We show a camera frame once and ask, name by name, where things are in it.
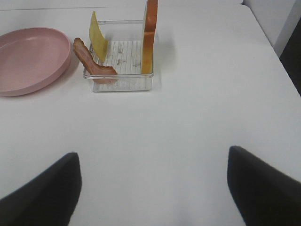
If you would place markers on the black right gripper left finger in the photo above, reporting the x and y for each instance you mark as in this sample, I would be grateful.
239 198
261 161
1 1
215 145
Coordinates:
47 200

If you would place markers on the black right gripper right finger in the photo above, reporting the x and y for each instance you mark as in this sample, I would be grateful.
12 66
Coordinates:
263 195

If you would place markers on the yellow cheese slice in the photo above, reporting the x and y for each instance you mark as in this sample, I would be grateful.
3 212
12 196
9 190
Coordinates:
98 42

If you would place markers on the pink round plate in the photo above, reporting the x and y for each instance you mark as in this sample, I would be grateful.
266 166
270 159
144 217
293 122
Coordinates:
31 59

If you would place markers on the clear plastic tray right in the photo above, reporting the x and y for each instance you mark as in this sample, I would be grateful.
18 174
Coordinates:
124 55

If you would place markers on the bread slice right tray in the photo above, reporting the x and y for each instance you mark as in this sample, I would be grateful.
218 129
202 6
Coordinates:
148 37

